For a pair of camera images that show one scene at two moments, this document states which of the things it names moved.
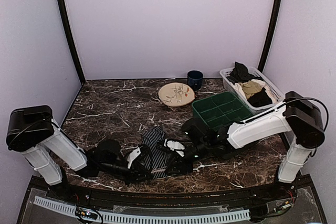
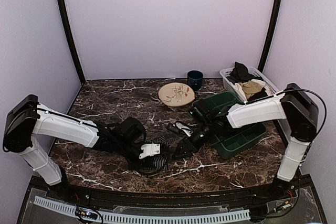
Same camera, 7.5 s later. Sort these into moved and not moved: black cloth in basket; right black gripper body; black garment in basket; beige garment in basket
Moved: right black gripper body
Not moved: beige garment in basket; black garment in basket; black cloth in basket
